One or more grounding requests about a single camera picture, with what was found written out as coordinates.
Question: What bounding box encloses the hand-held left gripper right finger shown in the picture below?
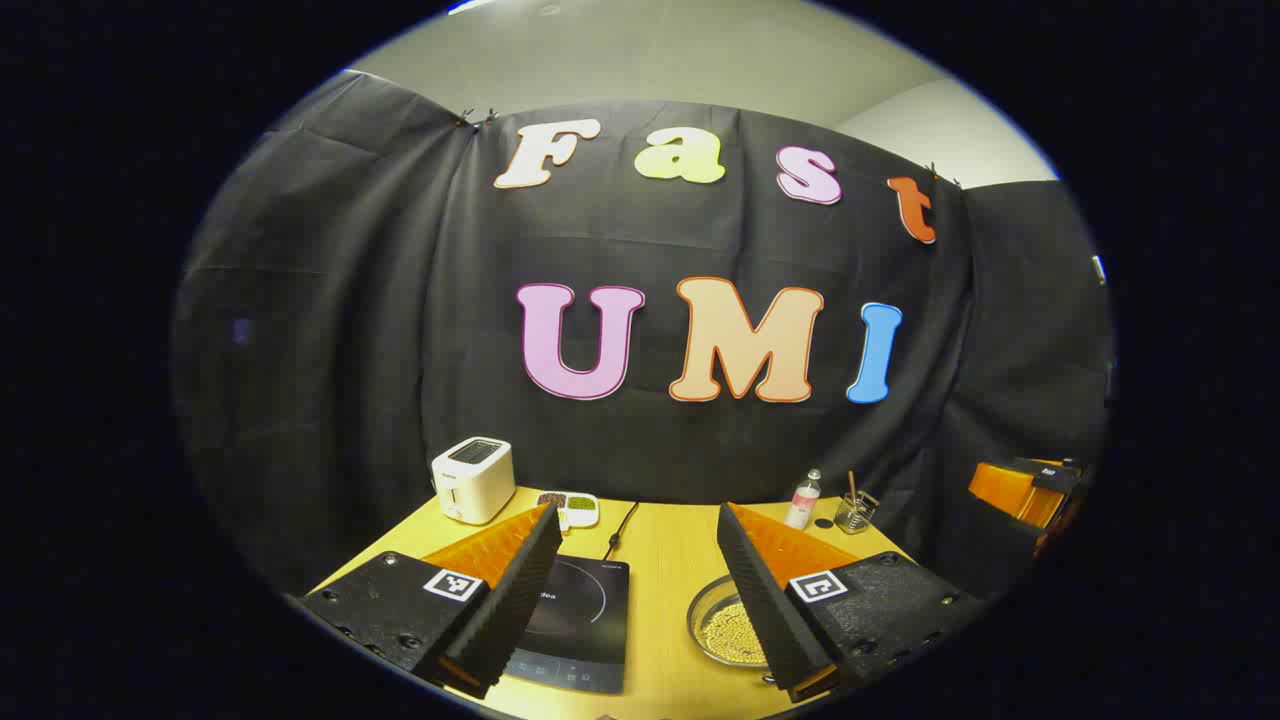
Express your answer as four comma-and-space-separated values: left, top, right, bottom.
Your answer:
716, 502, 986, 704

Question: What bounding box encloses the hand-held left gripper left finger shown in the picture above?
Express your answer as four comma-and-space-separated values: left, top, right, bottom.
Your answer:
300, 500, 564, 701

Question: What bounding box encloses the pile of yellow soybeans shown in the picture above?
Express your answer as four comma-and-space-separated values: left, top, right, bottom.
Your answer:
703, 598, 769, 663

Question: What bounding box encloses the steel pot with black handles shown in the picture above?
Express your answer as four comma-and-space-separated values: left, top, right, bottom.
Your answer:
686, 574, 771, 669

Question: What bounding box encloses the black induction cooktop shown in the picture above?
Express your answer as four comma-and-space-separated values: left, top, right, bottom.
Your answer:
500, 556, 631, 696

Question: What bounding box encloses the white divided dish of beans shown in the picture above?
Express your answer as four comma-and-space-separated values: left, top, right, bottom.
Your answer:
537, 491, 601, 531

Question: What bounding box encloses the clear bottle with pink label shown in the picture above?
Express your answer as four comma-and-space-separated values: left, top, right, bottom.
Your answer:
784, 469, 823, 530

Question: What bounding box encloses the white toaster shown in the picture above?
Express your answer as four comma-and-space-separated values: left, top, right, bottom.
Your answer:
431, 437, 516, 526

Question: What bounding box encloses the wire mesh holder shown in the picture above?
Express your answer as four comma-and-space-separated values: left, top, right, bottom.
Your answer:
834, 490, 881, 535

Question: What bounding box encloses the black power cable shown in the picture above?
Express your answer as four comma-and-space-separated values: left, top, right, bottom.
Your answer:
603, 502, 640, 561

